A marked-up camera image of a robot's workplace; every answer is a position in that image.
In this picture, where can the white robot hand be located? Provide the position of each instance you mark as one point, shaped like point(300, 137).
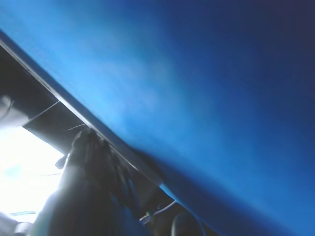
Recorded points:
point(86, 196)

